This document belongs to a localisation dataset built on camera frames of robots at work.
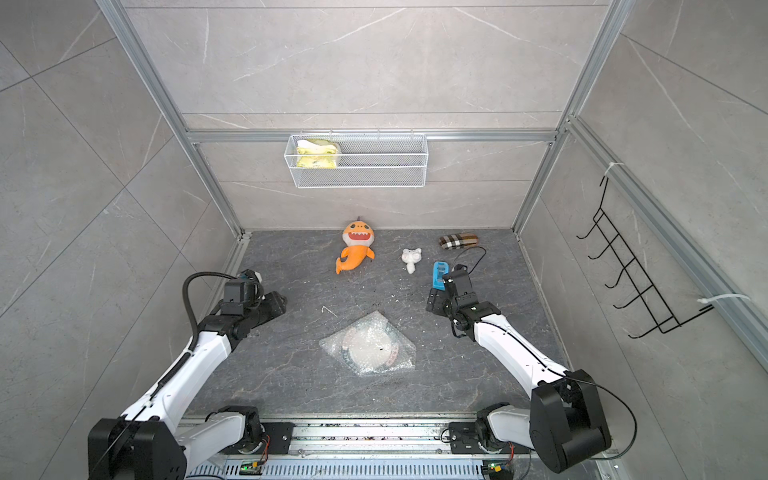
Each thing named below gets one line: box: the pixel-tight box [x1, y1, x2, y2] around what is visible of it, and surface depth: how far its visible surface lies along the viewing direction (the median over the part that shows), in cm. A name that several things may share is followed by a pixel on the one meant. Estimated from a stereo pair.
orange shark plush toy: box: [335, 216, 376, 275], surface depth 110 cm
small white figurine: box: [401, 248, 422, 274], surface depth 110 cm
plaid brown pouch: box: [438, 233, 479, 250], surface depth 116 cm
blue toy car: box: [432, 261, 449, 291], surface depth 106 cm
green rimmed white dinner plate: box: [342, 326, 399, 371], surface depth 88 cm
